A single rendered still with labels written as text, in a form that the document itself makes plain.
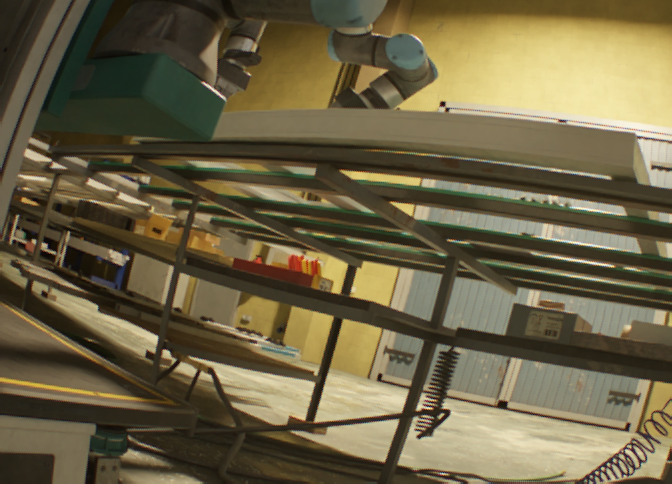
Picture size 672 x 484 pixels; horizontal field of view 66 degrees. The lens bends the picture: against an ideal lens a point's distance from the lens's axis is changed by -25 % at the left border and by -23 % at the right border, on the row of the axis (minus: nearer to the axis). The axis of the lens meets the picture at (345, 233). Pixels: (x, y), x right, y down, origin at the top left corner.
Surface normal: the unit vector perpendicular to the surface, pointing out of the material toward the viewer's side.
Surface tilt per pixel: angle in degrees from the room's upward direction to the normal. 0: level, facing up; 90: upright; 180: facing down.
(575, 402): 90
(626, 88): 90
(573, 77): 90
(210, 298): 90
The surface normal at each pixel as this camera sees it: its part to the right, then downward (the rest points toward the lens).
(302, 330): -0.54, -0.27
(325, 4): -0.24, 0.79
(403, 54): -0.11, -0.13
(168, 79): 0.89, 0.18
